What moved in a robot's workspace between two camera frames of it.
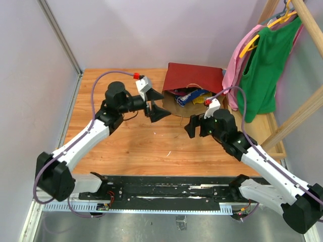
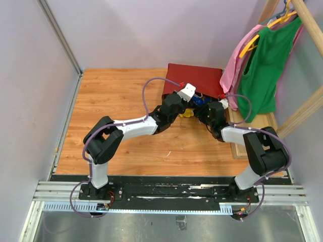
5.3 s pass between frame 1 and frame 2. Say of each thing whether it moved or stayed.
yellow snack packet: moved
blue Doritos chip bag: moved
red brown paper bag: stayed
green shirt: stayed
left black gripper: moved
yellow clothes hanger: stayed
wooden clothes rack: stayed
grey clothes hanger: stayed
